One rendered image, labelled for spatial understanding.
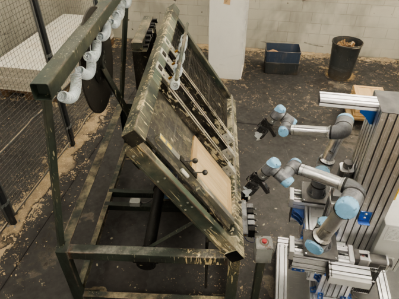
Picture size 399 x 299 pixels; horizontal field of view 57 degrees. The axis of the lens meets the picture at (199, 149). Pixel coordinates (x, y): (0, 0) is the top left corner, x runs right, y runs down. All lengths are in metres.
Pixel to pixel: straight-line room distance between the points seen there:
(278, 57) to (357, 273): 4.75
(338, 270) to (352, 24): 5.80
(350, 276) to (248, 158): 2.55
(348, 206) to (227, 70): 4.81
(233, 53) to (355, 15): 2.52
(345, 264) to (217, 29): 4.54
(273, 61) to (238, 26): 1.01
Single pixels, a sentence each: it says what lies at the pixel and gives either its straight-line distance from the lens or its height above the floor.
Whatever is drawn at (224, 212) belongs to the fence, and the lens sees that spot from 2.78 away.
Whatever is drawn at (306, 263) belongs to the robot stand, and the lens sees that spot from 2.76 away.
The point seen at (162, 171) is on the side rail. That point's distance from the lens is 2.19.
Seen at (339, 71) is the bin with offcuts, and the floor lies 0.19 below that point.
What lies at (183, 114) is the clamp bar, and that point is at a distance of 2.86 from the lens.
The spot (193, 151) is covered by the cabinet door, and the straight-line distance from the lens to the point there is 2.76.
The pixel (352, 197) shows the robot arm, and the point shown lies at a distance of 2.13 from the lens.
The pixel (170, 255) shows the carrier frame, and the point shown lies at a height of 0.79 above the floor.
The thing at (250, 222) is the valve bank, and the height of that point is 0.76.
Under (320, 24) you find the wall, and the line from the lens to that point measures 7.75.
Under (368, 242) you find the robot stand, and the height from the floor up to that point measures 0.97.
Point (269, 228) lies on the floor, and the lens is 4.07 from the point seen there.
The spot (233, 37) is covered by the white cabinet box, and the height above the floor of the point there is 0.77.
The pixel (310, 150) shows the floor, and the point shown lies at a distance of 5.16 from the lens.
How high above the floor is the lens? 3.09
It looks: 39 degrees down
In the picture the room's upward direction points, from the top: straight up
